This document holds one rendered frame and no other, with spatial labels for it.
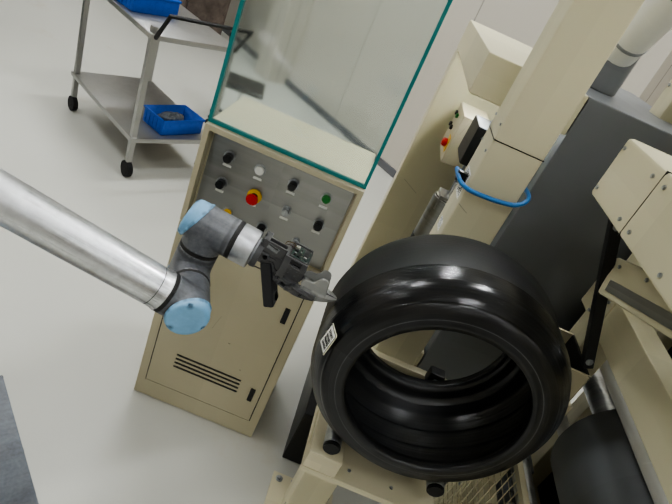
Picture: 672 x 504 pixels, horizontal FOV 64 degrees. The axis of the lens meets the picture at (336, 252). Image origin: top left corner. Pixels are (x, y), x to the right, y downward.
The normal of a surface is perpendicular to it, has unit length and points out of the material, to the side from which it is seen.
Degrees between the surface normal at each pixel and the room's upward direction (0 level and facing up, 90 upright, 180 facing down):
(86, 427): 0
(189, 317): 89
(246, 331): 90
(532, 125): 90
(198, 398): 90
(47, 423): 0
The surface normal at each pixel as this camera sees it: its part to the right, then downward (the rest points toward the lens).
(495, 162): -0.16, 0.47
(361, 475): 0.37, -0.79
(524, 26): -0.75, 0.07
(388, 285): -0.44, -0.68
